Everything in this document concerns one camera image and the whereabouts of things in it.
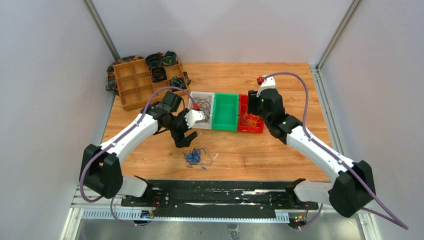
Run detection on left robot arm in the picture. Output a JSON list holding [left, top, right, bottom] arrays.
[[79, 87, 206, 207]]

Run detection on dark brown wire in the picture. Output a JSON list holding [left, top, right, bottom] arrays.
[[191, 96, 213, 123]]

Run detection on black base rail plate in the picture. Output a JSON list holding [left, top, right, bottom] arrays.
[[120, 179, 320, 222]]

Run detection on wooden compartment tray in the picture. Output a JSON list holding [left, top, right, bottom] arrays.
[[114, 59, 189, 111]]

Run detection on rolled green tie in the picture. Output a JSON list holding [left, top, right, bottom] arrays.
[[163, 50, 178, 67]]

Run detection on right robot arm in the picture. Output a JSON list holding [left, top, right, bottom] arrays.
[[247, 88, 376, 218]]

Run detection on aluminium frame rail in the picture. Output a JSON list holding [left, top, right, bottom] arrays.
[[60, 180, 381, 240]]

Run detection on rolled dark tie back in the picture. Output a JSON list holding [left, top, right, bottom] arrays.
[[145, 52, 164, 70]]

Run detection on rolled dark tie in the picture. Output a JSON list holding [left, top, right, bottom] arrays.
[[145, 52, 164, 70], [169, 76, 188, 90], [150, 66, 167, 83]]

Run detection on yellow wire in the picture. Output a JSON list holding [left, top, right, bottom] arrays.
[[240, 105, 263, 129]]

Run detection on green plastic bin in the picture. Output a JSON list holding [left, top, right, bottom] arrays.
[[211, 92, 239, 132]]

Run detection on rolled dark tie front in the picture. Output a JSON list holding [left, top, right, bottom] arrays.
[[169, 76, 188, 90]]

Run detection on blue yellow wires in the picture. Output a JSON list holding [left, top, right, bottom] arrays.
[[183, 147, 214, 172]]

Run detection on rolled dark tie middle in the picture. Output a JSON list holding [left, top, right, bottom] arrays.
[[150, 66, 167, 83]]

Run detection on plaid cloth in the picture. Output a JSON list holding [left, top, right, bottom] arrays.
[[105, 55, 144, 96]]

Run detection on white plastic bin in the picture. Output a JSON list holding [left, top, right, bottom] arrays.
[[190, 91, 215, 130]]

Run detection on red plastic bin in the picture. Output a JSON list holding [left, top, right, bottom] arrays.
[[237, 94, 264, 134]]

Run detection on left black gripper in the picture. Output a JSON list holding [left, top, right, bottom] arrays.
[[164, 108, 198, 148]]

